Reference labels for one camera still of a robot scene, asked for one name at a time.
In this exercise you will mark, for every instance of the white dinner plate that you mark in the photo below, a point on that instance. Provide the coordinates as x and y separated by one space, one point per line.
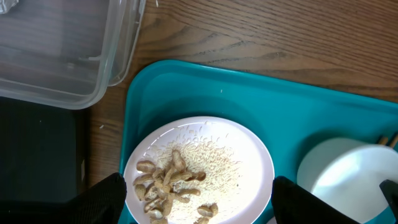
239 171

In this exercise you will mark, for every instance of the left wooden chopstick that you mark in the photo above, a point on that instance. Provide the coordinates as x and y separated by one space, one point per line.
383 140

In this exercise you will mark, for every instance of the peanut shells pile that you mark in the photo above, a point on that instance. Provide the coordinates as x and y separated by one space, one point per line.
158 187

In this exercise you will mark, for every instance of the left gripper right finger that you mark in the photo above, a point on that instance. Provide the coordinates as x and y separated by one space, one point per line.
294 205

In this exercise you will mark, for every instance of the white bowl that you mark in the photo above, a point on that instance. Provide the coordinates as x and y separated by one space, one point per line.
346 173

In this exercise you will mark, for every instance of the wooden chopstick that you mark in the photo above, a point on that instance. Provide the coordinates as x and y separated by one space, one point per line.
394 141
383 140

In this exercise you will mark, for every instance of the right wooden chopstick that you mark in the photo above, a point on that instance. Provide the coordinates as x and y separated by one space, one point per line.
394 141

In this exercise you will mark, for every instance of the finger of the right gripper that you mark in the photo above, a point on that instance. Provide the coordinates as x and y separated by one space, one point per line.
390 190

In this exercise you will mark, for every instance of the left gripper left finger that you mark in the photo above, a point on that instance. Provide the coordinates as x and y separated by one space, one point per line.
102 203

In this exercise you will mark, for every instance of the clear plastic bin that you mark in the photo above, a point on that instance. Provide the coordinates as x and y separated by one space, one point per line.
66 53

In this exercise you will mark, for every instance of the teal serving tray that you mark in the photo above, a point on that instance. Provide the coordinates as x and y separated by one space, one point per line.
290 118

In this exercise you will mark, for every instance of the black tray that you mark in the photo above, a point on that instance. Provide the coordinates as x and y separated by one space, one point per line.
44 152

